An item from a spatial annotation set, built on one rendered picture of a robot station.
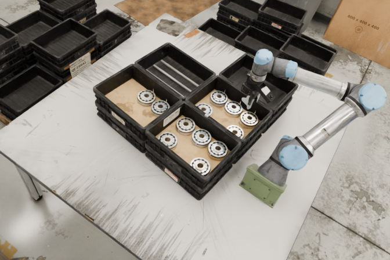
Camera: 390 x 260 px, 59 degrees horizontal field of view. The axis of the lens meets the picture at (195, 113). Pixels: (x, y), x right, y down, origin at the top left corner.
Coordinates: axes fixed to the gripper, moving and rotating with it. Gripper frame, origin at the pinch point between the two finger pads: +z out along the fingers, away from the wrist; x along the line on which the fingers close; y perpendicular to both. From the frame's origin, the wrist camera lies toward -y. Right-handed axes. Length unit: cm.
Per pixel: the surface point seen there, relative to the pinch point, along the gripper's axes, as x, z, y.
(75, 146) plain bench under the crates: 73, 24, 60
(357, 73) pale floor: -208, 118, -18
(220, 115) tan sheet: 6.4, 16.4, 14.3
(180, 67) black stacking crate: -5, 17, 57
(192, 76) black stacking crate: -5.4, 17.4, 46.3
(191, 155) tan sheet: 38.4, 13.7, 7.7
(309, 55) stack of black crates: -128, 62, 17
